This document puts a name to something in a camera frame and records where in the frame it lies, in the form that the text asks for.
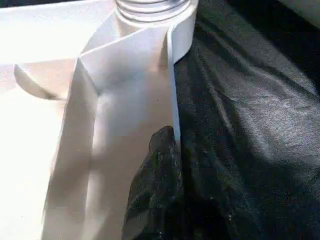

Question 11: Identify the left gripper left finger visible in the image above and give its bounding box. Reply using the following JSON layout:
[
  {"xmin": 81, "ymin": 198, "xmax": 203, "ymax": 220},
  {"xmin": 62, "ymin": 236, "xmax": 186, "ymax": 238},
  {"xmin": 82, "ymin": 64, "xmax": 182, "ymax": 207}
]
[{"xmin": 122, "ymin": 125, "xmax": 186, "ymax": 240}]

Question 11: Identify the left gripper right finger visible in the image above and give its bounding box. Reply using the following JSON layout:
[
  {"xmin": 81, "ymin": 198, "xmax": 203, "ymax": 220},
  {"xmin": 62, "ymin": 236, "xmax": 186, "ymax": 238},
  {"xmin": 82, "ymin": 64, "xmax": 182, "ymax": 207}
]
[{"xmin": 181, "ymin": 143, "xmax": 251, "ymax": 240}]

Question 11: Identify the white plastic table top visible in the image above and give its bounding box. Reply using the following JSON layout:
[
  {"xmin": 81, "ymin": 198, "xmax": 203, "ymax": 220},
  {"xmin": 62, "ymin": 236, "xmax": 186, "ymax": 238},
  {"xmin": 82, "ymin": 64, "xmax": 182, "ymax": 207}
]
[{"xmin": 0, "ymin": 0, "xmax": 200, "ymax": 240}]

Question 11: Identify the white plastic table leg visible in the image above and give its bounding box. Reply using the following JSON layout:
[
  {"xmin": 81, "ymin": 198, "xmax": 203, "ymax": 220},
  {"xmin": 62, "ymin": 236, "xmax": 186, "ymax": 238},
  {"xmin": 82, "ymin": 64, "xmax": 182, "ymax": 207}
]
[{"xmin": 114, "ymin": 0, "xmax": 191, "ymax": 28}]

